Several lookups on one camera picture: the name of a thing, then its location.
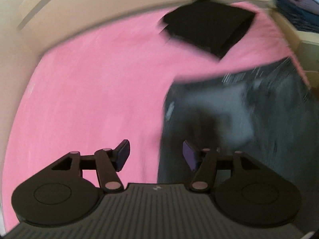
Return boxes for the dark grey denim jeans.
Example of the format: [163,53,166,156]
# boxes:
[157,57,318,231]

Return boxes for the pile of dark clothes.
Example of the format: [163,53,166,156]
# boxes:
[274,0,318,33]

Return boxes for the pink ribbed bed cover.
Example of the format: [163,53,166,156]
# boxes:
[2,2,294,230]

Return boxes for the black fabric storage bag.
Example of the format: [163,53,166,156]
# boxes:
[162,0,256,59]

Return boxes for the beige bed headboard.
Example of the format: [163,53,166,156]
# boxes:
[15,0,278,58]

